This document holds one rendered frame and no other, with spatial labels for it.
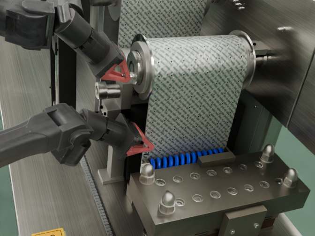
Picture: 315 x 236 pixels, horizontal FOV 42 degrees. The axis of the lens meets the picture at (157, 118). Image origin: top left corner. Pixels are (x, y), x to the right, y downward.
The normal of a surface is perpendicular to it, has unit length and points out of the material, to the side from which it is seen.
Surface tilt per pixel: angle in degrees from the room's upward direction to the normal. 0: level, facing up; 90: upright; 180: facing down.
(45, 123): 14
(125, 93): 90
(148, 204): 0
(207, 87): 90
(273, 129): 90
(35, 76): 0
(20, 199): 0
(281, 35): 90
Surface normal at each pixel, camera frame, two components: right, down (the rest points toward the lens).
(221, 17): -0.92, 0.11
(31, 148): 0.58, 0.65
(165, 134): 0.36, 0.55
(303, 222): 0.12, -0.83
